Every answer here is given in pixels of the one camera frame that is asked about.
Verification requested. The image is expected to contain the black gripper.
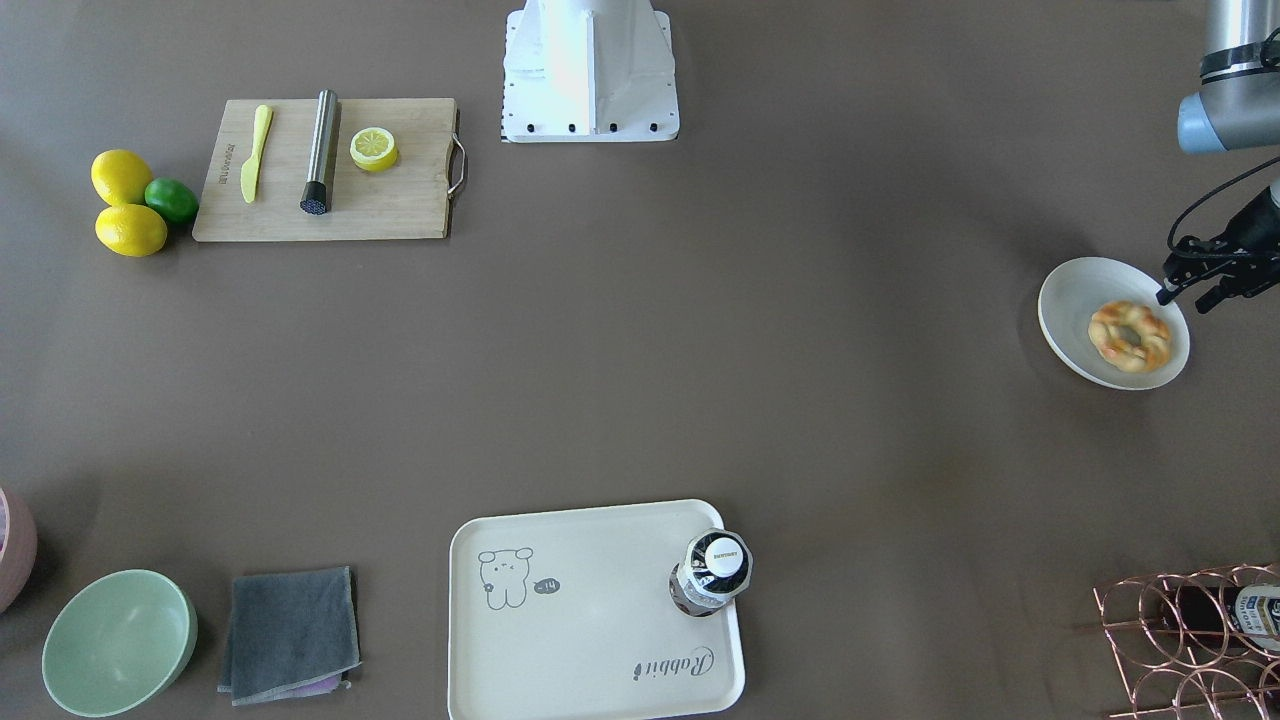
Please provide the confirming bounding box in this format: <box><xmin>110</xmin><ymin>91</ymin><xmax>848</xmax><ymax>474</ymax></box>
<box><xmin>1156</xmin><ymin>184</ymin><xmax>1279</xmax><ymax>314</ymax></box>

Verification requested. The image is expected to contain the braided glazed donut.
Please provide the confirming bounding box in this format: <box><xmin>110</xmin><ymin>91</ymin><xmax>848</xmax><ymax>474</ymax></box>
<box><xmin>1088</xmin><ymin>300</ymin><xmax>1172</xmax><ymax>373</ymax></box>

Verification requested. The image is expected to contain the white round plate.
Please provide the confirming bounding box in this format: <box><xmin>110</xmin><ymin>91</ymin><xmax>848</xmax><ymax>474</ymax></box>
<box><xmin>1037</xmin><ymin>258</ymin><xmax>1190</xmax><ymax>389</ymax></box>

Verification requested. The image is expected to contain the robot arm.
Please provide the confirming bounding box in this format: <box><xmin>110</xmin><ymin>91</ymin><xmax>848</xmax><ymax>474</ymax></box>
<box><xmin>1156</xmin><ymin>1</ymin><xmax>1279</xmax><ymax>314</ymax></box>

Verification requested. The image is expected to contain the tea bottle on tray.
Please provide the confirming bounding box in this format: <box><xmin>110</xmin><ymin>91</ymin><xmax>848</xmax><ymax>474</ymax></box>
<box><xmin>669</xmin><ymin>528</ymin><xmax>753</xmax><ymax>618</ymax></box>

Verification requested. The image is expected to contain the cream rabbit tray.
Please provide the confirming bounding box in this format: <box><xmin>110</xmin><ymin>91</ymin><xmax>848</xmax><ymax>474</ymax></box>
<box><xmin>447</xmin><ymin>498</ymin><xmax>746</xmax><ymax>719</ymax></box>

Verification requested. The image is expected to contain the dark tea bottle in rack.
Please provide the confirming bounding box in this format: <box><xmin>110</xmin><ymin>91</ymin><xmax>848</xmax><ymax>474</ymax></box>
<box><xmin>1161</xmin><ymin>584</ymin><xmax>1279</xmax><ymax>656</ymax></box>

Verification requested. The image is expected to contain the half lemon slice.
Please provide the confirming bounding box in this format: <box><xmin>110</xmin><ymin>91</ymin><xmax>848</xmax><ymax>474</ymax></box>
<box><xmin>349</xmin><ymin>127</ymin><xmax>399</xmax><ymax>173</ymax></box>

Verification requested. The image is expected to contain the steel cylinder muddler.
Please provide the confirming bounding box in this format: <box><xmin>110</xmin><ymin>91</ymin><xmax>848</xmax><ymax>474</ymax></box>
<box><xmin>300</xmin><ymin>88</ymin><xmax>340</xmax><ymax>217</ymax></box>

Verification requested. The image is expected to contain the yellow plastic knife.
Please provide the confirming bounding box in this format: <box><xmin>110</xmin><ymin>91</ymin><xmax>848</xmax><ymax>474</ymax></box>
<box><xmin>239</xmin><ymin>104</ymin><xmax>274</xmax><ymax>204</ymax></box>

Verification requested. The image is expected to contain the grey folded cloth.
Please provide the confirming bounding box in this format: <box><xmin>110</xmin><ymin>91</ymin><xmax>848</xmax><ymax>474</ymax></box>
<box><xmin>218</xmin><ymin>566</ymin><xmax>361</xmax><ymax>706</ymax></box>

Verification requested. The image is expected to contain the green lime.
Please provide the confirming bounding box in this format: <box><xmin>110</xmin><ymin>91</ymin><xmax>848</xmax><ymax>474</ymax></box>
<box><xmin>143</xmin><ymin>177</ymin><xmax>200</xmax><ymax>225</ymax></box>

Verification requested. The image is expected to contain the yellow lemon lower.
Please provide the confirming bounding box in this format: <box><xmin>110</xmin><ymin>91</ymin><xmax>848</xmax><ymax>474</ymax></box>
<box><xmin>95</xmin><ymin>204</ymin><xmax>168</xmax><ymax>258</ymax></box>

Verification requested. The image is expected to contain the yellow lemon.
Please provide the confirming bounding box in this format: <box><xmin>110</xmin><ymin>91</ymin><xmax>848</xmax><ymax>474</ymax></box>
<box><xmin>95</xmin><ymin>204</ymin><xmax>168</xmax><ymax>258</ymax></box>
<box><xmin>90</xmin><ymin>149</ymin><xmax>154</xmax><ymax>206</ymax></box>

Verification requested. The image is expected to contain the yellow lemon upper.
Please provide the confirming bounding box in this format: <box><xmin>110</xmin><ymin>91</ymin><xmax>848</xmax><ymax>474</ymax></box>
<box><xmin>90</xmin><ymin>149</ymin><xmax>154</xmax><ymax>206</ymax></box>

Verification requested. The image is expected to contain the green bowl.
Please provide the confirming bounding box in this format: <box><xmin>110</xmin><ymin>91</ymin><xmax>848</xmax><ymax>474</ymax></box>
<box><xmin>41</xmin><ymin>569</ymin><xmax>198</xmax><ymax>717</ymax></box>

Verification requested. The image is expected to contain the pink bowl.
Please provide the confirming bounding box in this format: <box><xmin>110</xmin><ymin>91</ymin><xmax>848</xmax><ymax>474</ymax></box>
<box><xmin>1</xmin><ymin>488</ymin><xmax>38</xmax><ymax>612</ymax></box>

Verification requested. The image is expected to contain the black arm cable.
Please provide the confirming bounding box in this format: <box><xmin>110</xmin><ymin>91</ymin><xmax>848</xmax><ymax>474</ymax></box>
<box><xmin>1166</xmin><ymin>28</ymin><xmax>1280</xmax><ymax>263</ymax></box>

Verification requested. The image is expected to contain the copper wire bottle rack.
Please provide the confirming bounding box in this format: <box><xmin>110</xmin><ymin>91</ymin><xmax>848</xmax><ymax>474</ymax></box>
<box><xmin>1093</xmin><ymin>562</ymin><xmax>1279</xmax><ymax>719</ymax></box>

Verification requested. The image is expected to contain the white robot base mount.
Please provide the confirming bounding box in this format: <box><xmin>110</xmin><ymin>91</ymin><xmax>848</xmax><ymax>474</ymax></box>
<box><xmin>500</xmin><ymin>1</ymin><xmax>680</xmax><ymax>143</ymax></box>

